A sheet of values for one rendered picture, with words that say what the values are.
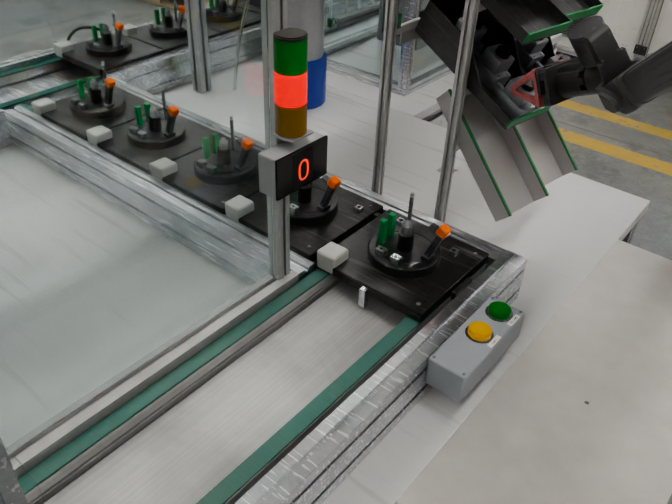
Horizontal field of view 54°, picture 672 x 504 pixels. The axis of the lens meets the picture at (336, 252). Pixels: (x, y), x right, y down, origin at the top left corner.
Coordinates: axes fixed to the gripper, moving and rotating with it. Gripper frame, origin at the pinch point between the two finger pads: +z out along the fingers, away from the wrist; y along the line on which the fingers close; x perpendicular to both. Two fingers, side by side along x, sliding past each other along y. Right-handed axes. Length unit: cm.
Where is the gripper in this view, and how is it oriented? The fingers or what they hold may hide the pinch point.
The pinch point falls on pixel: (522, 87)
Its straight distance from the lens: 132.5
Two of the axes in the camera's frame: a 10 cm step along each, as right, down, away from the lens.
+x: 2.4, 9.3, 2.8
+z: -6.0, -0.9, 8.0
